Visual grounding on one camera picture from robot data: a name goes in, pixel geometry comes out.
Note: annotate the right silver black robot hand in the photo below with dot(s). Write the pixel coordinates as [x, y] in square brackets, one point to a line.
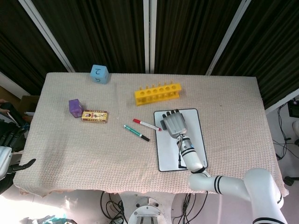
[175, 123]

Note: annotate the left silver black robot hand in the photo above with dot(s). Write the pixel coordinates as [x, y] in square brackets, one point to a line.
[4, 158]

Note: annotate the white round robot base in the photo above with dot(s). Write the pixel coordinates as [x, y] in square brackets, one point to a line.
[147, 211]

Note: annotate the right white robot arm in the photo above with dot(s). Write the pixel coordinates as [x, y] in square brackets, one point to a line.
[233, 184]

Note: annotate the red capped white marker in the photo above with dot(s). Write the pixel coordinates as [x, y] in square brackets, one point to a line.
[147, 124]

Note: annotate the black framed whiteboard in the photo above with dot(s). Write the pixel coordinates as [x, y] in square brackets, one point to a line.
[167, 151]

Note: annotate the yellow test tube rack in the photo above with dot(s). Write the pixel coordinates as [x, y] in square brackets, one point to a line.
[156, 95]

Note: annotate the green marker with black cap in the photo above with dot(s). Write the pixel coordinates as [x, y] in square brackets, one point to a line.
[135, 132]

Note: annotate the brown cardboard box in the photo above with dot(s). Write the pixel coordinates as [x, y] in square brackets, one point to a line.
[29, 103]

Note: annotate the yellow brown printed box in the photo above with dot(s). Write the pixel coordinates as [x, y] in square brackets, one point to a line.
[94, 116]

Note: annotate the purple carton box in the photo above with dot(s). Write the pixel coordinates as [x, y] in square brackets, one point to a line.
[74, 108]

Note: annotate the beige waffle tablecloth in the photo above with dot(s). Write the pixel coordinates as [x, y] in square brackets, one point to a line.
[93, 158]

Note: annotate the blue foam number cube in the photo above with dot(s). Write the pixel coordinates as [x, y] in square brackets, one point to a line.
[99, 74]

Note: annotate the dark pleated curtain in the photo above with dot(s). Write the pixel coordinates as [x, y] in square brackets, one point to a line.
[191, 30]
[100, 30]
[18, 46]
[268, 46]

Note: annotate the white frame pole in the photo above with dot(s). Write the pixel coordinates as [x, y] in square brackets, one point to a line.
[46, 35]
[227, 37]
[149, 35]

